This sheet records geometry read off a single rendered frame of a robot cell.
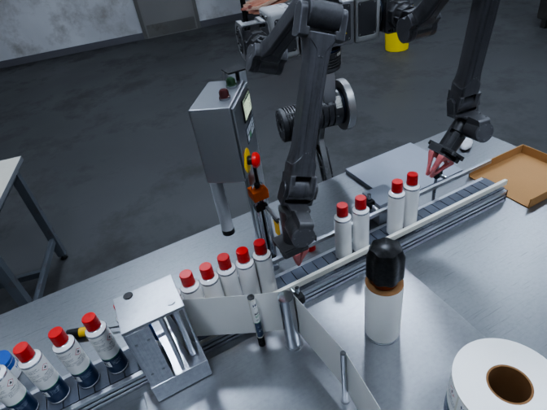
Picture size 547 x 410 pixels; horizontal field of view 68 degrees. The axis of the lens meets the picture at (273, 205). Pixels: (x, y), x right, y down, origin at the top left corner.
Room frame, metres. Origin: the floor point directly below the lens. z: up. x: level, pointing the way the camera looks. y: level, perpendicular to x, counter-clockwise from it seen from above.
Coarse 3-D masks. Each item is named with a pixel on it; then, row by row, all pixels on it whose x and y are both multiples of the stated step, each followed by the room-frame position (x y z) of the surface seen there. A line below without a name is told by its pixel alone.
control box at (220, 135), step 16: (208, 96) 0.89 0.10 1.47; (240, 96) 0.88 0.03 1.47; (192, 112) 0.83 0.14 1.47; (208, 112) 0.82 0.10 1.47; (224, 112) 0.81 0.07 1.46; (240, 112) 0.86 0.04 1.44; (208, 128) 0.82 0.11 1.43; (224, 128) 0.81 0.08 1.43; (240, 128) 0.84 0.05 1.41; (208, 144) 0.82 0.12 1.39; (224, 144) 0.82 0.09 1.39; (240, 144) 0.81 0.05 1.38; (256, 144) 0.95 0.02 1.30; (208, 160) 0.83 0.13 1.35; (224, 160) 0.82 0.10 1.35; (240, 160) 0.81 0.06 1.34; (208, 176) 0.83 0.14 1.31; (224, 176) 0.82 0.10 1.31; (240, 176) 0.81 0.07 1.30
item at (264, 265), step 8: (256, 240) 0.83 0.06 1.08; (264, 240) 0.82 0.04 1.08; (256, 248) 0.81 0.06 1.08; (264, 248) 0.81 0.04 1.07; (256, 256) 0.81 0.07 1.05; (264, 256) 0.80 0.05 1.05; (256, 264) 0.80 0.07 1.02; (264, 264) 0.79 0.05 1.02; (272, 264) 0.81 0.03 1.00; (256, 272) 0.81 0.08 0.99; (264, 272) 0.79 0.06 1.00; (272, 272) 0.80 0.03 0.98; (264, 280) 0.80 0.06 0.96; (272, 280) 0.80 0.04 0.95; (264, 288) 0.80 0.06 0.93; (272, 288) 0.80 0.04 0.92
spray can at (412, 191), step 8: (408, 176) 1.01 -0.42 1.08; (416, 176) 1.00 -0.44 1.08; (408, 184) 1.01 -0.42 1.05; (416, 184) 1.00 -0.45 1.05; (408, 192) 1.00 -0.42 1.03; (416, 192) 0.99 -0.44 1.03; (408, 200) 1.00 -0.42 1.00; (416, 200) 1.00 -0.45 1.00; (408, 208) 1.00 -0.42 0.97; (416, 208) 1.00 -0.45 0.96; (408, 216) 1.00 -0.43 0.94; (416, 216) 1.00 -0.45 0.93; (408, 224) 1.00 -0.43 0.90
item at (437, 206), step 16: (464, 192) 1.14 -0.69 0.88; (496, 192) 1.12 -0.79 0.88; (432, 208) 1.08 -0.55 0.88; (464, 208) 1.06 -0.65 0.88; (432, 224) 1.00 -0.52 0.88; (400, 240) 0.95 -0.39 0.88; (304, 272) 0.88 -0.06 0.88; (336, 272) 0.86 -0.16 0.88; (304, 288) 0.82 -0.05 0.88; (160, 336) 0.73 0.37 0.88; (208, 336) 0.71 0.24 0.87; (128, 352) 0.69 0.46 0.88; (96, 368) 0.66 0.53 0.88; (128, 368) 0.64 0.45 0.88; (48, 400) 0.59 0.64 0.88
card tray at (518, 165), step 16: (496, 160) 1.35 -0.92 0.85; (512, 160) 1.35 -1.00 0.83; (528, 160) 1.34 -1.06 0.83; (544, 160) 1.31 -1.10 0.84; (480, 176) 1.29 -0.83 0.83; (496, 176) 1.27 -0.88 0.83; (512, 176) 1.25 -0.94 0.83; (528, 176) 1.24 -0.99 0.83; (544, 176) 1.22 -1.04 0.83; (512, 192) 1.15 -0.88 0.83; (528, 192) 1.14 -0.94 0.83; (544, 192) 1.08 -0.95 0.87
